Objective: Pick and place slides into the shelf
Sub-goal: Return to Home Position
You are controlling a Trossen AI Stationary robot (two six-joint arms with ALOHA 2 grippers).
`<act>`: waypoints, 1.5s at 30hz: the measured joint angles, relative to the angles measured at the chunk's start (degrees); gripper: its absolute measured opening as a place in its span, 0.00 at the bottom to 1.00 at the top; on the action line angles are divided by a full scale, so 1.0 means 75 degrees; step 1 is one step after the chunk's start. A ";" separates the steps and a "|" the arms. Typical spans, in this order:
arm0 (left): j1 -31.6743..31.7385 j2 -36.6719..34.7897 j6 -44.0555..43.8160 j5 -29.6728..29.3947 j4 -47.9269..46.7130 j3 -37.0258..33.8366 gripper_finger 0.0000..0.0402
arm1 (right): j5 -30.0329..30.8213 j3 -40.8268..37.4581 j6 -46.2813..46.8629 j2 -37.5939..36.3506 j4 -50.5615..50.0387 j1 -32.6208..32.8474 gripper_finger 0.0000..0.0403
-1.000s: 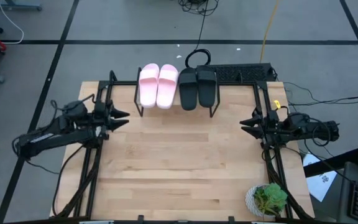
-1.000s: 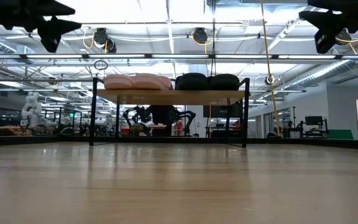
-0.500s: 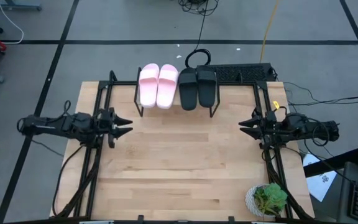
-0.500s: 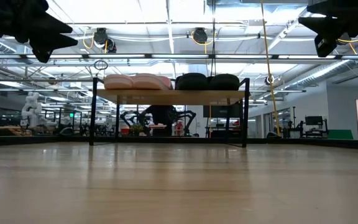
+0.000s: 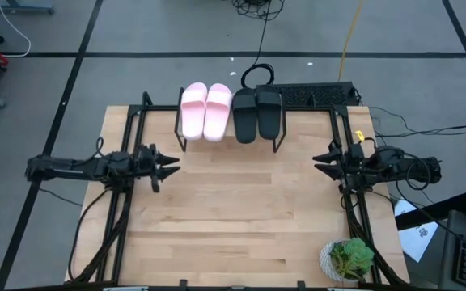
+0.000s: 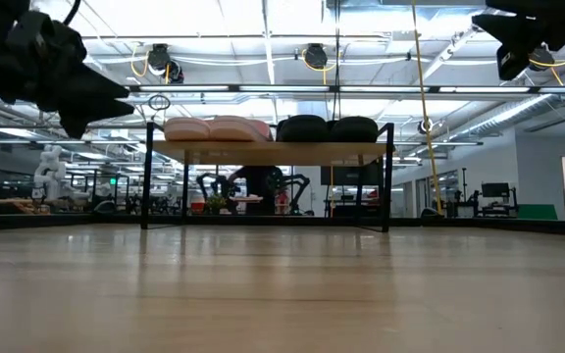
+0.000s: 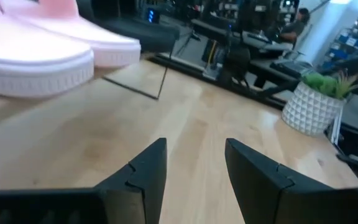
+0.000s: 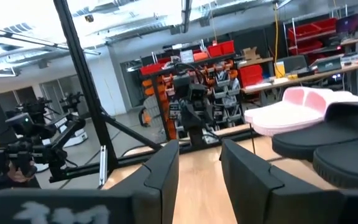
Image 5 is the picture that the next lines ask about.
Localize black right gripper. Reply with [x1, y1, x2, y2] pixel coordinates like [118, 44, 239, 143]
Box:
[312, 143, 366, 185]

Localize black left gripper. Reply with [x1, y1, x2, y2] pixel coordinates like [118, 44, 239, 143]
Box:
[133, 143, 181, 182]

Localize pink rubber slide sandal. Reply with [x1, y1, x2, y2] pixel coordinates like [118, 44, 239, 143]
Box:
[203, 82, 233, 143]
[180, 82, 209, 141]

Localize black rubber slide sandal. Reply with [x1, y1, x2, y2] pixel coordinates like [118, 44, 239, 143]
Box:
[232, 87, 258, 145]
[256, 84, 283, 141]

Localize wooden shelf with black legs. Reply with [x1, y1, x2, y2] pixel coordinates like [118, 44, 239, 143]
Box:
[174, 85, 287, 154]

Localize green succulent plant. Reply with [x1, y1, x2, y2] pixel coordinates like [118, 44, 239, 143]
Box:
[329, 237, 375, 282]

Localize white patterned plant pot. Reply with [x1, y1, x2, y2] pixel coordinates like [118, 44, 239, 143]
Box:
[318, 240, 352, 283]

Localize black desk leg bar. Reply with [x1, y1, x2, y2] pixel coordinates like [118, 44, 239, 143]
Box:
[394, 192, 466, 231]

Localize white printed paper sheet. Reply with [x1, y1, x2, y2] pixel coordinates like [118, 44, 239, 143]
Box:
[393, 200, 439, 263]

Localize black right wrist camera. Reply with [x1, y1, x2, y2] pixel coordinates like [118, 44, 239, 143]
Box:
[348, 143, 366, 161]

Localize black arm base cable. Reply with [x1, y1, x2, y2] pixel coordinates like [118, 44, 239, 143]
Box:
[66, 188, 111, 282]

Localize black metal rig frame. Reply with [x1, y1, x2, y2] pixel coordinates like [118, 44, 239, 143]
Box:
[65, 91, 412, 291]

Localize black power cables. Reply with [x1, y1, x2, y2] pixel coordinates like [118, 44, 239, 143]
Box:
[368, 105, 466, 139]

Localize coiled black cable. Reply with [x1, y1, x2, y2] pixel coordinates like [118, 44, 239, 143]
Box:
[240, 0, 275, 91]

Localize yellow cable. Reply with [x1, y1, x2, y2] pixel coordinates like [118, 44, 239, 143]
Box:
[337, 0, 366, 82]

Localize tangled black cable bundle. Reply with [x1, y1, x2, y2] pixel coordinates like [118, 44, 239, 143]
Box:
[231, 0, 286, 21]

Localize white cable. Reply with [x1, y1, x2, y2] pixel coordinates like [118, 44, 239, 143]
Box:
[0, 0, 32, 58]

